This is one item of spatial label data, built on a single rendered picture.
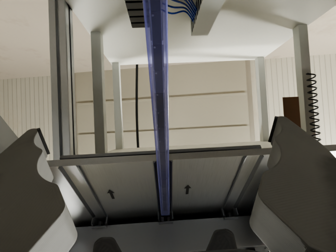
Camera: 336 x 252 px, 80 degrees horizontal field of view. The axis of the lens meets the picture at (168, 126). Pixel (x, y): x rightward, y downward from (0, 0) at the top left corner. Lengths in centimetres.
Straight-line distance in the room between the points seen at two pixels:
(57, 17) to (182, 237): 55
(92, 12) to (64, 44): 12
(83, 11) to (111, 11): 7
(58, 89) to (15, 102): 330
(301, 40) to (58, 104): 73
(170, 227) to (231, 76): 270
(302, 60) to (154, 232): 66
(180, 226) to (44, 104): 328
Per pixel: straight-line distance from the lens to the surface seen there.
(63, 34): 57
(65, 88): 53
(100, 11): 62
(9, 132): 32
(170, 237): 37
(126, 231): 38
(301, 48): 80
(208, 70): 293
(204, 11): 54
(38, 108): 358
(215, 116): 283
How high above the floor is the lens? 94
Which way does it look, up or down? 2 degrees down
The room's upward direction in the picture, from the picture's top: 177 degrees clockwise
